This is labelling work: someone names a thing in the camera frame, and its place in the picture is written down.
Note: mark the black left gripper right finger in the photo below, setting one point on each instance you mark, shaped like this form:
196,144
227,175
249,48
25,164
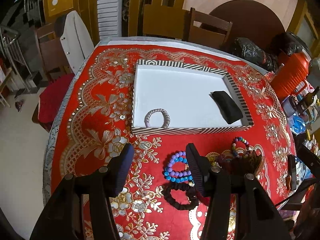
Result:
200,168

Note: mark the dark wooden chair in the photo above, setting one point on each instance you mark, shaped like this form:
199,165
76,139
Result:
52,57

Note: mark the black fabric pouch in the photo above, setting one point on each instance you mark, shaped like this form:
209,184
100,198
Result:
227,106

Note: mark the white louvered door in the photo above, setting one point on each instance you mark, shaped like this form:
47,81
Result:
108,18

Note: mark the black plastic bag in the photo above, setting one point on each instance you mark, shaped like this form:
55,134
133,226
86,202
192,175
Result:
246,49

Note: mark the metal rack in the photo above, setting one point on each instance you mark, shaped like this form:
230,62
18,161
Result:
11,49

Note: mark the round dark wooden table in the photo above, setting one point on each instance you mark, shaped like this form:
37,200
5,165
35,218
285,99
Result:
250,19

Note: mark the white ironing board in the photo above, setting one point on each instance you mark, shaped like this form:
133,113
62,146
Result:
75,41

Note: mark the red cushioned chair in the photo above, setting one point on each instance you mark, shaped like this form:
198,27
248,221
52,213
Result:
50,101

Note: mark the orange plastic container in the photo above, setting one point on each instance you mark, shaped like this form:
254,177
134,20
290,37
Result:
291,76

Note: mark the red gold floral tablecloth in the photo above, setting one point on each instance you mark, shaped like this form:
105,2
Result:
93,125

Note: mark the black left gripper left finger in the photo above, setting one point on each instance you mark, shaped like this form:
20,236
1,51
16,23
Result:
118,169

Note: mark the striped white tray box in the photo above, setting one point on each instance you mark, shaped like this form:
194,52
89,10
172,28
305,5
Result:
171,98

